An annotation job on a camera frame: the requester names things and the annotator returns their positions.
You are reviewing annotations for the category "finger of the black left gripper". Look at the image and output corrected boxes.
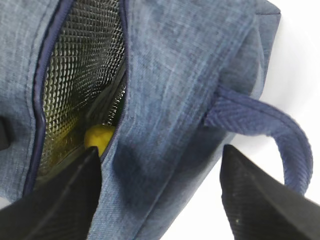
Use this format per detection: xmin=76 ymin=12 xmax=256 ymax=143
xmin=0 ymin=116 xmax=12 ymax=151

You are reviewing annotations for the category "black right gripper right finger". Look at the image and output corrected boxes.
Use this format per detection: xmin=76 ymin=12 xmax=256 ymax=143
xmin=219 ymin=144 xmax=320 ymax=240

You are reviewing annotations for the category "yellow lemon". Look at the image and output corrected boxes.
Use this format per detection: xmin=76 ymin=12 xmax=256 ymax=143
xmin=84 ymin=124 xmax=116 ymax=157

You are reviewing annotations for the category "dark blue lunch bag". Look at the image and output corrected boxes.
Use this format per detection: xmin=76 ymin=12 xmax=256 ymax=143
xmin=0 ymin=0 xmax=313 ymax=240

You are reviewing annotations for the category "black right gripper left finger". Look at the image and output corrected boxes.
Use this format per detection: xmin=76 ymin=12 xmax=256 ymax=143
xmin=0 ymin=147 xmax=102 ymax=240

